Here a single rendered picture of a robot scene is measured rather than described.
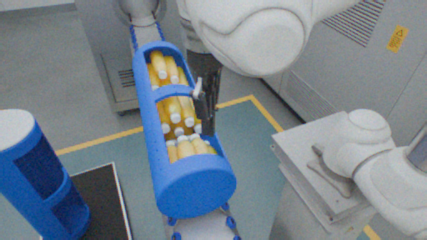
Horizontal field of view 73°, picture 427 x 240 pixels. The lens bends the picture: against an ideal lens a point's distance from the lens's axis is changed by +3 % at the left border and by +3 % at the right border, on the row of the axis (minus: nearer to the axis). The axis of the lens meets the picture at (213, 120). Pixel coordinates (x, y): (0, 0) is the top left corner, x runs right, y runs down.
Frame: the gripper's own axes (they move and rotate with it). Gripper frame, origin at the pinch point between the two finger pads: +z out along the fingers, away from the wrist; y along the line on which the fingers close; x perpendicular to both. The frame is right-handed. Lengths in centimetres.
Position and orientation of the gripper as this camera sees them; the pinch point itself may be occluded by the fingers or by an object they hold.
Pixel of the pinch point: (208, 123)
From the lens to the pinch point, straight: 65.4
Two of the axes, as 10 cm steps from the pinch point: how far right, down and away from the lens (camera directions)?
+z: 0.0, 7.2, 6.9
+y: -3.5, 6.5, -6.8
